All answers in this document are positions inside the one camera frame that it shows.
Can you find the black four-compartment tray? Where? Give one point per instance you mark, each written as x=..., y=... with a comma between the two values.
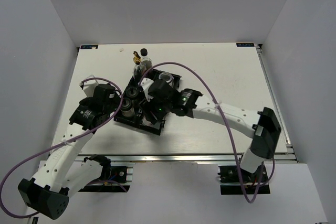
x=139, y=113

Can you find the black lid pepper shaker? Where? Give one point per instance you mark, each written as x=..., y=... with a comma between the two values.
x=127, y=108

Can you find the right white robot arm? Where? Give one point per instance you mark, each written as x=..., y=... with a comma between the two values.
x=262, y=127

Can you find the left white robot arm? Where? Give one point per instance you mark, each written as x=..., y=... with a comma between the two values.
x=50, y=188

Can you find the clear glass oil bottle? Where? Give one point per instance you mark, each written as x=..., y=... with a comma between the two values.
x=137, y=68

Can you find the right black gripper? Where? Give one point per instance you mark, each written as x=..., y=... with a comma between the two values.
x=149, y=107

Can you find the black lid spice shaker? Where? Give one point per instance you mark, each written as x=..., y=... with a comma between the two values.
x=132, y=93

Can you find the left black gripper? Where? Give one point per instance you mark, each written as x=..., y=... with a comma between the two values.
x=116, y=103

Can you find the blue corner label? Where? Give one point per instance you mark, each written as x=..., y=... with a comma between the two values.
x=244, y=44
x=88, y=47

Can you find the right blue corner label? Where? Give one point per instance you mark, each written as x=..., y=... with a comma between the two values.
x=244, y=44

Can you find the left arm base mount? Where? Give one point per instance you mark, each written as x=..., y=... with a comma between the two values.
x=113, y=178

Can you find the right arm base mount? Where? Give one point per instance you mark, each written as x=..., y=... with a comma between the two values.
x=227, y=177

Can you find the left blue corner label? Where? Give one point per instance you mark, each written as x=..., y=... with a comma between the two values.
x=88, y=47

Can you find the aluminium table rail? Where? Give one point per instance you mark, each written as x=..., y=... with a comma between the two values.
x=185, y=158

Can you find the clear glass jar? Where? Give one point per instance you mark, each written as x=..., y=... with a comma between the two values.
x=167, y=77

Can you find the dark soy sauce bottle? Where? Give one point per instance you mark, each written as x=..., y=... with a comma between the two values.
x=146, y=62

